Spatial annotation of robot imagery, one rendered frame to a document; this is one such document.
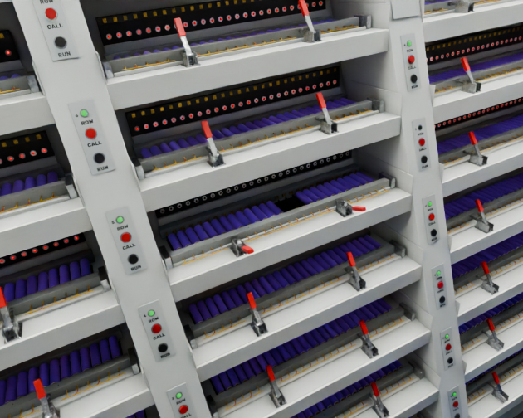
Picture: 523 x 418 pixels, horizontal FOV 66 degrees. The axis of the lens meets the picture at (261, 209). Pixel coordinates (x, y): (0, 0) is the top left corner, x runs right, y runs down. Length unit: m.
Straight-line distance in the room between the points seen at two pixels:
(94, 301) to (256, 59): 0.56
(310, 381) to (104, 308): 0.53
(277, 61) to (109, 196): 0.41
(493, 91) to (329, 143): 0.50
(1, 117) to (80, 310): 0.36
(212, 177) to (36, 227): 0.32
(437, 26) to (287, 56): 0.40
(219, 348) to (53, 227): 0.41
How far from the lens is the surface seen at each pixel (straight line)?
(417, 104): 1.04
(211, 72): 0.80
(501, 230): 1.30
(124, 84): 0.76
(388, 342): 1.16
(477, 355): 1.43
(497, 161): 1.26
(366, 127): 0.94
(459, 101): 1.13
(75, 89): 0.76
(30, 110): 0.76
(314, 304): 0.98
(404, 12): 1.03
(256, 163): 0.82
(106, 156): 0.75
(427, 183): 1.07
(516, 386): 1.64
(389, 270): 1.08
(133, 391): 0.91
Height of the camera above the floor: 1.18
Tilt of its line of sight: 14 degrees down
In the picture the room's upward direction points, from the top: 13 degrees counter-clockwise
